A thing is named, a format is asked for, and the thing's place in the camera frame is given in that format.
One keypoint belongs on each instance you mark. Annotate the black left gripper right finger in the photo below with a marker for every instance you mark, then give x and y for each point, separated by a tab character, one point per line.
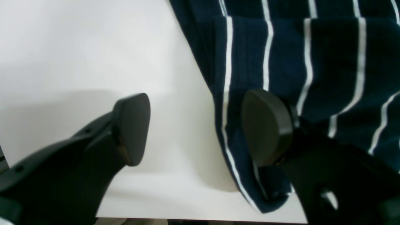
336	183

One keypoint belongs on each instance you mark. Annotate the navy white striped T-shirt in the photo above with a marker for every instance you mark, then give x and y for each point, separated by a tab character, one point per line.
335	61

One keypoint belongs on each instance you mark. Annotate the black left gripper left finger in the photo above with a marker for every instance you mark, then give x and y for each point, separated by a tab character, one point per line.
64	183

